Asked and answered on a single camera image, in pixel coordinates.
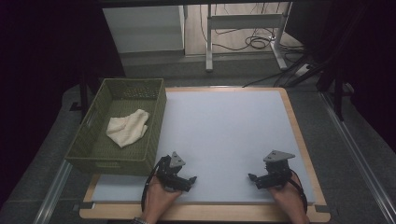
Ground person's left hand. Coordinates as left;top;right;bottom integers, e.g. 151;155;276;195
140;180;183;223

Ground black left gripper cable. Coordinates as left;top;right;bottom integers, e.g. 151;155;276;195
140;157;166;213

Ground black tape piece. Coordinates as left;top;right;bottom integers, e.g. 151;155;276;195
313;204;332;215
72;201;96;213

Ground light grey table mat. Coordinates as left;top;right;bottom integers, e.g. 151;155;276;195
91;90;316;205

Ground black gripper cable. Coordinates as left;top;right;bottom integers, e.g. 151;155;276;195
288;169;309;215
140;157;166;213

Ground dark metal stand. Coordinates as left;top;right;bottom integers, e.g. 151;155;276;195
317;61;357;122
69;70;105;123

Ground white cabinet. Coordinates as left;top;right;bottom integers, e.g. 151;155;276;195
102;5;187;54

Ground white power strip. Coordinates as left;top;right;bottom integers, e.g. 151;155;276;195
293;63;313;78

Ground grey metal desk frame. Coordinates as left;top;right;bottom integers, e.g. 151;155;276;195
205;2;293;73

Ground aluminium rail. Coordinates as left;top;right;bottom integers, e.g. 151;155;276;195
318;91;396;224
32;160;75;224

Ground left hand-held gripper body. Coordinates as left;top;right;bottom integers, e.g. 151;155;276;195
154;151;191;192

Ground green woven plastic basket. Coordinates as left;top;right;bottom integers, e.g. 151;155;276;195
64;77;168;177

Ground cream knitted towel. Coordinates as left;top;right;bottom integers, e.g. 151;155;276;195
106;108;150;148

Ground coiled black floor cables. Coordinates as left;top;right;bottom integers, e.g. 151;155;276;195
199;3;305;54

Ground person's right hand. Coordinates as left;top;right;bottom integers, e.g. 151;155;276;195
268;173;311;224

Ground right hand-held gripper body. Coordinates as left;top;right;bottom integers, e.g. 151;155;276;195
261;149;296;189

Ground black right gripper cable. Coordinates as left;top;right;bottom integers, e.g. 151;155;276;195
288;169;309;215

